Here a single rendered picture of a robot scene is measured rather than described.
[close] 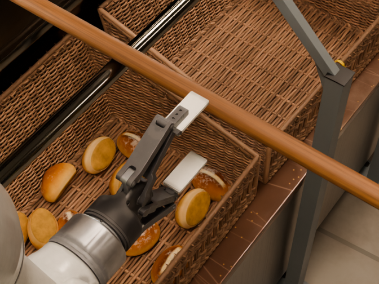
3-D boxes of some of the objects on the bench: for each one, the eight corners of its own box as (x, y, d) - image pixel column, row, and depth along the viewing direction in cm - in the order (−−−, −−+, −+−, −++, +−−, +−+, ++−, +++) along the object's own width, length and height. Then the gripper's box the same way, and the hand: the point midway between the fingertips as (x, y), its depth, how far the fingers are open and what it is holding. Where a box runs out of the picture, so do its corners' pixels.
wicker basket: (-79, 269, 172) (-119, 196, 149) (91, 98, 199) (78, 16, 177) (104, 400, 155) (89, 341, 133) (261, 194, 183) (271, 117, 161)
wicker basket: (101, 89, 201) (91, 7, 179) (234, -34, 228) (239, -119, 206) (266, 189, 184) (276, 111, 161) (389, 43, 210) (413, -41, 188)
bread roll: (75, 176, 185) (81, 164, 179) (51, 209, 180) (55, 199, 174) (55, 162, 185) (60, 150, 179) (30, 195, 180) (34, 184, 174)
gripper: (69, 164, 97) (177, 56, 107) (89, 266, 117) (179, 166, 127) (118, 195, 94) (224, 81, 105) (131, 294, 114) (219, 190, 124)
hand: (195, 133), depth 115 cm, fingers open, 13 cm apart
